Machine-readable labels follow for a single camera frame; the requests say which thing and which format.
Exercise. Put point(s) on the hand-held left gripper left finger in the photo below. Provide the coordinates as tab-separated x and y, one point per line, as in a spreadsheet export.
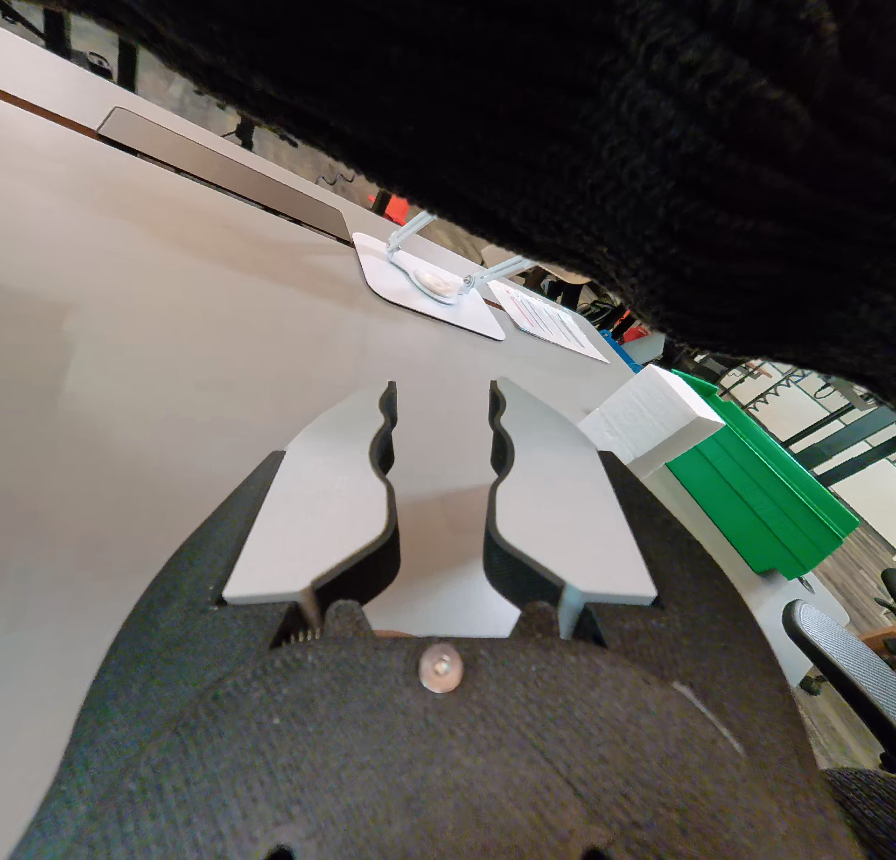
315	510

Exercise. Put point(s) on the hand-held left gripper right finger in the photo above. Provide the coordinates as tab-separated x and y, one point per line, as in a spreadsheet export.
560	510

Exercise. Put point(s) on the white foam cube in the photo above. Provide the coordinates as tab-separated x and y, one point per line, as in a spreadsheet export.
651	412

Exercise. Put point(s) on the green plastic bin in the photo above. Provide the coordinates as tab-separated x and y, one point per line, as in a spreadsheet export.
756	503

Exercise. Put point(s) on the blue plastic bin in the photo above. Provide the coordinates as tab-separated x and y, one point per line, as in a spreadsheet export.
623	352

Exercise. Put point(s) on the printed paper sheet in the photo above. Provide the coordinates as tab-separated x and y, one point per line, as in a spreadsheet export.
549	317

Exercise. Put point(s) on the white desk lamp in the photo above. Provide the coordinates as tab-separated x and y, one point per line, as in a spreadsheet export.
437	282

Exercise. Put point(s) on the red object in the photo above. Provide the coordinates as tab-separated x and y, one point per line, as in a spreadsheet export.
395	205

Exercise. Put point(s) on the grey mesh office chair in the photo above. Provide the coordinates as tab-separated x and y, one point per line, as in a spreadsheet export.
840	657

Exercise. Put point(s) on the person's black knit sweater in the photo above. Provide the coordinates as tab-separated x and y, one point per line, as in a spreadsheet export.
560	104

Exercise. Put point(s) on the white lamp base plate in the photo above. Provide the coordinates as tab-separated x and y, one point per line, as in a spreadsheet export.
392	279

